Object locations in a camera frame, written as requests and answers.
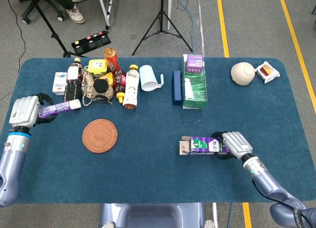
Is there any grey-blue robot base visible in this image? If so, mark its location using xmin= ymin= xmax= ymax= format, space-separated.
xmin=98 ymin=202 xmax=219 ymax=228

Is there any white red snack packet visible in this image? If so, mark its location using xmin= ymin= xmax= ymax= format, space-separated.
xmin=254 ymin=61 xmax=281 ymax=84

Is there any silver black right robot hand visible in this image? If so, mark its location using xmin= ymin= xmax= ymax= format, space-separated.
xmin=211 ymin=131 xmax=254 ymax=161

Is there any blue table mat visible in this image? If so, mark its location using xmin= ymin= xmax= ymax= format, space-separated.
xmin=0 ymin=56 xmax=316 ymax=204

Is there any beige bowl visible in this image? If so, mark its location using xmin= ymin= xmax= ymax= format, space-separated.
xmin=231 ymin=62 xmax=256 ymax=86

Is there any seated person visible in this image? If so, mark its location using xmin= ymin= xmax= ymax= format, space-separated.
xmin=61 ymin=0 xmax=94 ymax=24

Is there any red bottle with yellow cap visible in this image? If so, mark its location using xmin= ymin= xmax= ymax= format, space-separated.
xmin=113 ymin=69 xmax=127 ymax=104

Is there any white plastic mug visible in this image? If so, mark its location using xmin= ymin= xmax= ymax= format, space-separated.
xmin=139 ymin=65 xmax=164 ymax=92

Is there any glass jar with black lid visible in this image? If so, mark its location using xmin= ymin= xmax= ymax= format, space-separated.
xmin=93 ymin=78 xmax=115 ymax=102

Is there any black office chair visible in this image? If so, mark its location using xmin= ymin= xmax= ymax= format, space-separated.
xmin=14 ymin=0 xmax=65 ymax=25

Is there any white post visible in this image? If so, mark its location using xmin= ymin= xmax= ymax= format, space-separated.
xmin=167 ymin=0 xmax=173 ymax=31

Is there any white label tea bottle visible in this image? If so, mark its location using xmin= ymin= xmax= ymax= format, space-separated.
xmin=122 ymin=64 xmax=140 ymax=110

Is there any black slanted tripod stand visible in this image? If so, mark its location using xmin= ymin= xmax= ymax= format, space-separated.
xmin=24 ymin=0 xmax=88 ymax=59

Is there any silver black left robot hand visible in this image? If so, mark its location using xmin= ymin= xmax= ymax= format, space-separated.
xmin=9 ymin=92 xmax=58 ymax=129

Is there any black pedal board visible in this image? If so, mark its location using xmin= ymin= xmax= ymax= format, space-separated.
xmin=71 ymin=30 xmax=112 ymax=55

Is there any blue floor cable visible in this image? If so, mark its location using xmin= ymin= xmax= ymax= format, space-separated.
xmin=176 ymin=0 xmax=196 ymax=53

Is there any purple white toothpaste tube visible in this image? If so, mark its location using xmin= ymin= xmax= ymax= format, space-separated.
xmin=39 ymin=99 xmax=81 ymax=118

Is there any white blue small carton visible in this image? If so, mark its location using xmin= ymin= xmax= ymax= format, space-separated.
xmin=52 ymin=72 xmax=68 ymax=95

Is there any dark drink bottle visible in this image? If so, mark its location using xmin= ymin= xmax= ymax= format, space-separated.
xmin=63 ymin=57 xmax=84 ymax=103

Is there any purple snack box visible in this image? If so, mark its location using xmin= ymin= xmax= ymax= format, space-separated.
xmin=179 ymin=135 xmax=232 ymax=156

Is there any yellow packet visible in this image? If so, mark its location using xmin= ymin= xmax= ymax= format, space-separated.
xmin=98 ymin=72 xmax=115 ymax=87

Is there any small purple box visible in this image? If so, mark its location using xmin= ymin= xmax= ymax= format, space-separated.
xmin=186 ymin=54 xmax=205 ymax=73

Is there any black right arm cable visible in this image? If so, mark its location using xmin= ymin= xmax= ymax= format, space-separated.
xmin=251 ymin=179 xmax=314 ymax=228

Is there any red chips can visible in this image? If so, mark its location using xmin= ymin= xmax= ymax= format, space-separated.
xmin=103 ymin=47 xmax=122 ymax=75

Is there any green tea box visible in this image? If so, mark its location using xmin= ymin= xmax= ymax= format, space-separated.
xmin=182 ymin=54 xmax=208 ymax=110

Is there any beige knotted rope bag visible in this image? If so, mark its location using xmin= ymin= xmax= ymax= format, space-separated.
xmin=81 ymin=69 xmax=114 ymax=107

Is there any white frame leg with wheel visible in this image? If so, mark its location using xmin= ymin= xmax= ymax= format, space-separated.
xmin=96 ymin=0 xmax=117 ymax=31

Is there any round brown woven coaster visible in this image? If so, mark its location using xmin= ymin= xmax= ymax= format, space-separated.
xmin=82 ymin=118 xmax=119 ymax=154

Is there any long dark blue box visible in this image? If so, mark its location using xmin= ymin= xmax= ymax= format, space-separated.
xmin=172 ymin=70 xmax=183 ymax=106

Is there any yellow lid container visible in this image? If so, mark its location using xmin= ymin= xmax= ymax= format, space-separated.
xmin=87 ymin=59 xmax=109 ymax=75

